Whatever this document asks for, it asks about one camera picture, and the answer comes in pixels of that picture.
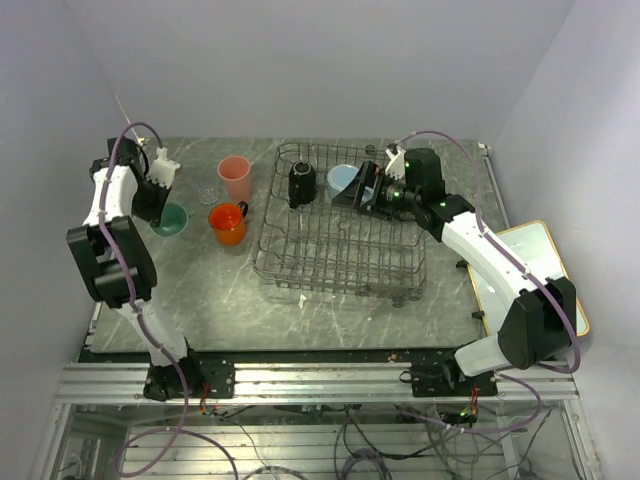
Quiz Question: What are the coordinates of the green ceramic mug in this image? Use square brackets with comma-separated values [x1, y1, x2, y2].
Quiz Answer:
[151, 203, 189, 238]

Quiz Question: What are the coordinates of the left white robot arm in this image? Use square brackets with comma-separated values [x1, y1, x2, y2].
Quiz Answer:
[66, 137, 205, 401]

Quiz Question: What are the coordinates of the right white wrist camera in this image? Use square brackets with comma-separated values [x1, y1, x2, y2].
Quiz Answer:
[385, 143, 405, 181]

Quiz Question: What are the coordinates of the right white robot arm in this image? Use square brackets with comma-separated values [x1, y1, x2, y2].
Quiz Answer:
[331, 146, 577, 396]

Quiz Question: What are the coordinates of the aluminium mounting rail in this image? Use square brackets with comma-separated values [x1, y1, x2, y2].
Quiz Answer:
[54, 362, 579, 406]

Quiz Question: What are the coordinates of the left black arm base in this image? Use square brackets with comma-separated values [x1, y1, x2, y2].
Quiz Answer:
[143, 349, 236, 402]

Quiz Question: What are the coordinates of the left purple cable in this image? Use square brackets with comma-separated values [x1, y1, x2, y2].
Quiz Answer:
[99, 121, 241, 479]

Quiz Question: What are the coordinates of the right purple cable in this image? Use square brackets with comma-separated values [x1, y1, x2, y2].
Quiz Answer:
[397, 130, 584, 436]

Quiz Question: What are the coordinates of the orange mug black handle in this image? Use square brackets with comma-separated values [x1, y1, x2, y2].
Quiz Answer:
[208, 201, 249, 246]

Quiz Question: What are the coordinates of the light blue mug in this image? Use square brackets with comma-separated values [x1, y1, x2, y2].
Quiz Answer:
[326, 164, 359, 206]

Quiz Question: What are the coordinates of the purple cable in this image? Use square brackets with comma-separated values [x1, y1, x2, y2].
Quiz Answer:
[397, 130, 584, 436]
[99, 121, 241, 479]

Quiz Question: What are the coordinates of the whiteboard with wooden frame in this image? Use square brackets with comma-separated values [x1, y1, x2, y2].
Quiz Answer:
[467, 220, 569, 335]

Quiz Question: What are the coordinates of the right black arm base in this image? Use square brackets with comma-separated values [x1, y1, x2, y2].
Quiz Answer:
[399, 353, 497, 398]

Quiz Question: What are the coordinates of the clear glass cup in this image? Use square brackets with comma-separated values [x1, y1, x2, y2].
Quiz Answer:
[197, 180, 219, 205]

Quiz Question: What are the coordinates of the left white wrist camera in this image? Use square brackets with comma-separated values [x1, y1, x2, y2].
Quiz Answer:
[147, 147, 182, 190]

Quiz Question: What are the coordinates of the grey wire dish rack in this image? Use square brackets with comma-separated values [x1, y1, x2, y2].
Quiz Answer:
[253, 143, 427, 307]

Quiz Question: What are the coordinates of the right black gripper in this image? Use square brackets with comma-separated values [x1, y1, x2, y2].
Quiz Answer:
[332, 161, 421, 222]

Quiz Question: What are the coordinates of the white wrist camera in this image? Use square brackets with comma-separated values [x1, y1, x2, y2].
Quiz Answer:
[385, 143, 405, 181]
[147, 147, 182, 190]

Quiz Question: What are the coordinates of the pink plastic tumbler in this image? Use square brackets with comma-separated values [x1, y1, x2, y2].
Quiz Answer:
[218, 155, 252, 202]

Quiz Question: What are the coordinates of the black mug white interior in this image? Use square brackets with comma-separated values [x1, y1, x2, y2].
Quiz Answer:
[288, 160, 317, 209]

